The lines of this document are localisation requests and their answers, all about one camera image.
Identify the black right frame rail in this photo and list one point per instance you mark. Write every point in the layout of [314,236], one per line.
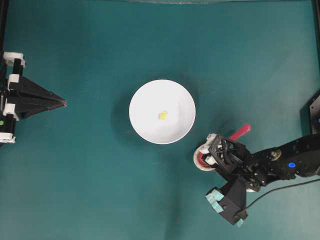
[316,16]

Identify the pink plastic spoon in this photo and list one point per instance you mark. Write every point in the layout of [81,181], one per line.
[235,136]

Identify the speckled ceramic spoon rest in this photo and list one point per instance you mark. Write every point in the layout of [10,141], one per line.
[199,163]

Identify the black left frame rail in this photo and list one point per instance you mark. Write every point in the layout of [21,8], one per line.
[4,6]

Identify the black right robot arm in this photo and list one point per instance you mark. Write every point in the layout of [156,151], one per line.
[298,158]

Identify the black frame rail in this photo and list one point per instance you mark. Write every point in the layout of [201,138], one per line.
[316,16]
[4,6]

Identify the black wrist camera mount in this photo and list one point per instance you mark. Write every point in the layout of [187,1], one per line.
[230,201]

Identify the white round bowl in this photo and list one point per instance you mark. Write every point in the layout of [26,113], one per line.
[158,96]

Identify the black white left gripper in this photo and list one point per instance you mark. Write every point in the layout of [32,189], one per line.
[10,112]

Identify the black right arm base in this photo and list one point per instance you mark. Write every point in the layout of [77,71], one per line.
[310,116]

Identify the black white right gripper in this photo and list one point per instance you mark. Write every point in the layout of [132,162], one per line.
[222,154]

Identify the yellow hexagonal prism block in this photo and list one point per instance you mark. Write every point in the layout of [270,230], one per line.
[163,115]

